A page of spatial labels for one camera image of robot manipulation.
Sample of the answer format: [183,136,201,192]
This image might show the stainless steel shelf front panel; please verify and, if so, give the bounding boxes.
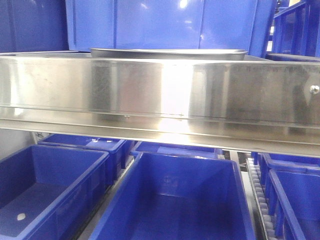
[0,55,320,157]

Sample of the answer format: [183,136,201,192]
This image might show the upper right blue bin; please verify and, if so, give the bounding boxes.
[266,0,320,62]

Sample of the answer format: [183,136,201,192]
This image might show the upper middle blue bin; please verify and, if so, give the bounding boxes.
[65,0,277,58]

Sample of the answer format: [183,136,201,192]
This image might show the silver screw on panel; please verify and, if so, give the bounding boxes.
[309,85,320,95]

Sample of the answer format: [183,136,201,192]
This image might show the silver metal tray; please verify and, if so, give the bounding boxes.
[90,48,247,61]

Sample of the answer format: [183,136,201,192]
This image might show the rear right blue bin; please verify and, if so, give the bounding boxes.
[252,151,320,186]

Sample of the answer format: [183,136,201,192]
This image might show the upper left blue bin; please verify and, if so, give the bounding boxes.
[0,0,69,53]

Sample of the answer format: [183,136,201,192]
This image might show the right roller rail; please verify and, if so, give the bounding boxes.
[246,157,277,240]

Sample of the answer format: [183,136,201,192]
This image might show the blue bin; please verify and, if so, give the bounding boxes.
[265,169,320,240]
[266,0,320,62]
[90,152,256,240]
[0,145,109,240]
[0,0,69,53]
[38,134,134,187]
[65,0,277,58]
[252,151,320,186]
[130,141,224,159]

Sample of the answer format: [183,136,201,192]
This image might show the lower middle blue bin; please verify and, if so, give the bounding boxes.
[90,152,256,240]

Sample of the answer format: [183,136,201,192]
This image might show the rear middle blue bin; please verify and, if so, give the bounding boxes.
[130,141,224,159]

